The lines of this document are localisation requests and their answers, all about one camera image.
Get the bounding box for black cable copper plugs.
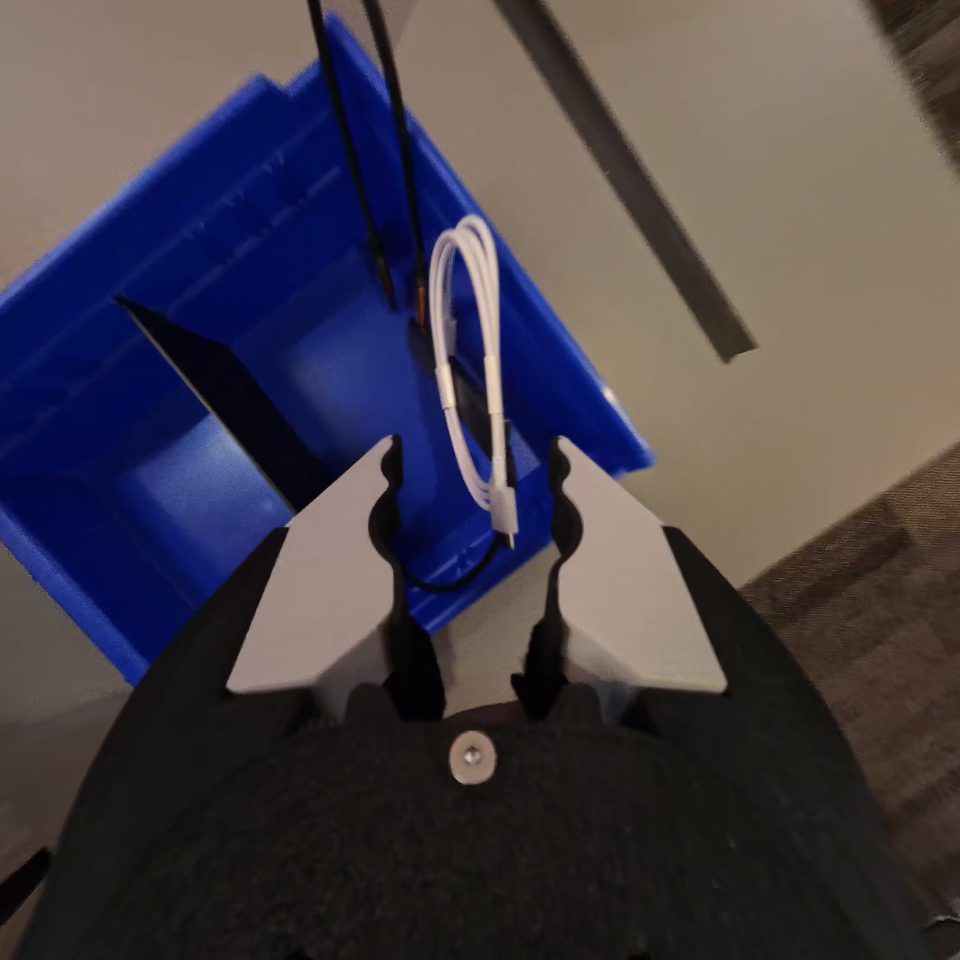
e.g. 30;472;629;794
306;0;432;335

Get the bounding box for blue plastic bin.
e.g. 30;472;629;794
0;13;657;685

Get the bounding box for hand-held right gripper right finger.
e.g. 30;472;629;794
512;436;729;723

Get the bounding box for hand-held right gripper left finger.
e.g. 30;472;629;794
226;435;445;723

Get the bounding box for black bin divider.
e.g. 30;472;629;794
112;294;335;515

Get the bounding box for white coiled cable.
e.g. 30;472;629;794
427;213;520;552

